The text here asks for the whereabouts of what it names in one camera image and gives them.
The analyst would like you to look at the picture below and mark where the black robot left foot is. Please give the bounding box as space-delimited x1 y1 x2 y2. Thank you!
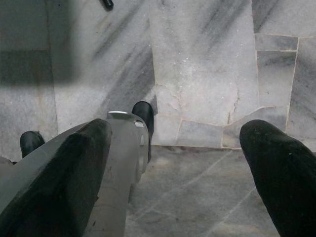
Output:
19 131 46 159

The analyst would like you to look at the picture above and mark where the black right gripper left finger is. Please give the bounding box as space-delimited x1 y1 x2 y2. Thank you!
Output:
0 118 113 237

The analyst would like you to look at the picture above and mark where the black robot right foot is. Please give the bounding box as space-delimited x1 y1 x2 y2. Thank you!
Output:
131 101 155 164

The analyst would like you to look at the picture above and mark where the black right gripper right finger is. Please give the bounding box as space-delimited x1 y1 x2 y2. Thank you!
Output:
239 119 316 237

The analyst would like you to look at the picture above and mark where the black robot foot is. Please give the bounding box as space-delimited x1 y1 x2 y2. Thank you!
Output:
131 101 155 164
19 131 46 159

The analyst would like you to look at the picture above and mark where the black round rod end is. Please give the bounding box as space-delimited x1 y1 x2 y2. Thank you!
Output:
98 0 115 12

